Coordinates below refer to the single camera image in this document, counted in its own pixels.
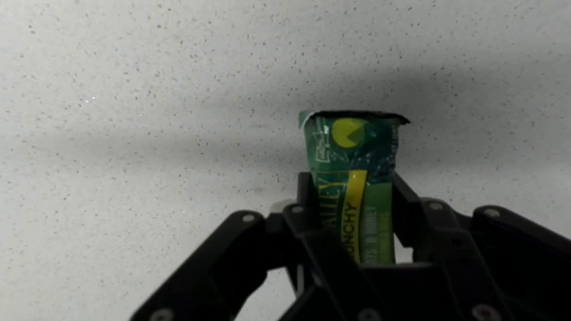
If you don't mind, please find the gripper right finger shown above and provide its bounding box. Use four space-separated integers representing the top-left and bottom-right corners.
392 171 571 321

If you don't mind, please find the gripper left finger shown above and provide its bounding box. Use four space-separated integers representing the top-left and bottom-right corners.
129 172 363 321

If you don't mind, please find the green snack packet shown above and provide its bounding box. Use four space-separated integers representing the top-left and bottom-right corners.
298 110 411 264

